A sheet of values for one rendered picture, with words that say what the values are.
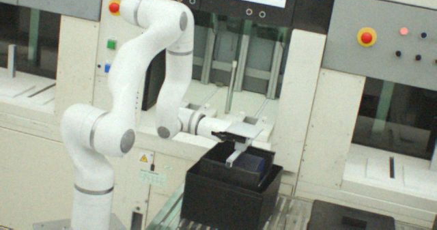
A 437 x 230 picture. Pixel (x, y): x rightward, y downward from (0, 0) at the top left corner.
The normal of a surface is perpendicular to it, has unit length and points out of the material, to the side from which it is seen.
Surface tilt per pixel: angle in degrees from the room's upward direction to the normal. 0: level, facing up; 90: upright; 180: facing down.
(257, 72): 90
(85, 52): 90
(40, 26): 90
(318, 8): 90
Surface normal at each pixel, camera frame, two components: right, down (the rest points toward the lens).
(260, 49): -0.25, 0.27
